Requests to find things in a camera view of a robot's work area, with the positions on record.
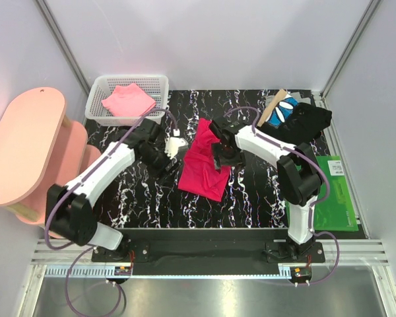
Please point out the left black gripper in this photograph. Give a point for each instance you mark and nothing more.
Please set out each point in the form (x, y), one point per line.
(161, 173)

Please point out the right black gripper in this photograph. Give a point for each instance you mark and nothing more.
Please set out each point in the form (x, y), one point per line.
(238, 160)

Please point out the crimson red t-shirt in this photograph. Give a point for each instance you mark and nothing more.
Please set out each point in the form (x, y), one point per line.
(199, 175)

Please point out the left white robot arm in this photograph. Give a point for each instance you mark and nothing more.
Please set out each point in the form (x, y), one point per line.
(69, 208)

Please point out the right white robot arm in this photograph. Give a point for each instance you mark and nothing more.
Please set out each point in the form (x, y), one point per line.
(299, 176)

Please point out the light pink folded t-shirt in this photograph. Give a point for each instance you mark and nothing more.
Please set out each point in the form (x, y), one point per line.
(128, 101)

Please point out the white plastic mesh basket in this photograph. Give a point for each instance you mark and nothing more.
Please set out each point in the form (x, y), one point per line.
(156, 86)

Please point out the grey folded t-shirt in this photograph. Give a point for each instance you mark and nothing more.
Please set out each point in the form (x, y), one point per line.
(295, 95)

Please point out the blue white graphic t-shirt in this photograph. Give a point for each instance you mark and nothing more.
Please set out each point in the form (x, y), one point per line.
(282, 111)

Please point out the black folded t-shirt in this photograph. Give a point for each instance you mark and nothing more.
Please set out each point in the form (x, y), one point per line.
(303, 125)

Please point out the tan folded t-shirt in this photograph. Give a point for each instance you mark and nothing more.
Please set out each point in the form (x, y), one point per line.
(282, 94)

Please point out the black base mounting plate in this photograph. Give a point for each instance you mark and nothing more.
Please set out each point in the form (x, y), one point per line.
(187, 253)

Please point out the pink three-tier wooden shelf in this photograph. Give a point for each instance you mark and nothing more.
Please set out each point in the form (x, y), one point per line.
(39, 147)

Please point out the green cutting mat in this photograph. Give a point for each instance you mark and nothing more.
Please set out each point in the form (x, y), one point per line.
(337, 212)

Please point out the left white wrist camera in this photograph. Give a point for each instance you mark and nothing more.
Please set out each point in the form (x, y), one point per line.
(175, 144)

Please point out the white slotted cable duct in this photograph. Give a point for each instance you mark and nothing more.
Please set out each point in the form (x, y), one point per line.
(95, 271)

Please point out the aluminium rail frame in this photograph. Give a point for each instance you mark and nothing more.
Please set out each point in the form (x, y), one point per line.
(211, 278)

